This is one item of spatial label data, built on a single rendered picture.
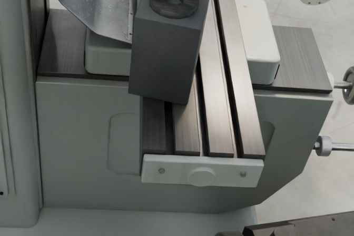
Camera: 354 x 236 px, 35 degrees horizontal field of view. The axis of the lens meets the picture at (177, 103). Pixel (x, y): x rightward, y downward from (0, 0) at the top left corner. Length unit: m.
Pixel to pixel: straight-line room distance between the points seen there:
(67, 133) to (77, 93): 0.16
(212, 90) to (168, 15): 0.22
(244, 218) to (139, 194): 0.36
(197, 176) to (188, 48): 0.24
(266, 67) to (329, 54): 1.56
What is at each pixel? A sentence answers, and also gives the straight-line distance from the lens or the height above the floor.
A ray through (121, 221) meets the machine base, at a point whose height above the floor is 0.20.
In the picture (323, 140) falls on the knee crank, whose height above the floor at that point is 0.57.
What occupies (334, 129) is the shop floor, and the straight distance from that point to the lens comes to 2.61.
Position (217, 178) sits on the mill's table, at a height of 0.91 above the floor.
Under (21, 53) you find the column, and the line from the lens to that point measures 1.39.
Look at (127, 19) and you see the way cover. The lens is 1.43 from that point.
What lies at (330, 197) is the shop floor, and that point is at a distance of 2.35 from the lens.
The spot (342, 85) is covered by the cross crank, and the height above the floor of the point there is 0.67.
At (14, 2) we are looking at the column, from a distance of 1.30.
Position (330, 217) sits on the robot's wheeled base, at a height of 0.59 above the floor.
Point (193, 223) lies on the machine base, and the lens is 1.88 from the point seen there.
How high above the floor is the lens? 1.74
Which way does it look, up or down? 44 degrees down
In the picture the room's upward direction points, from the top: 10 degrees clockwise
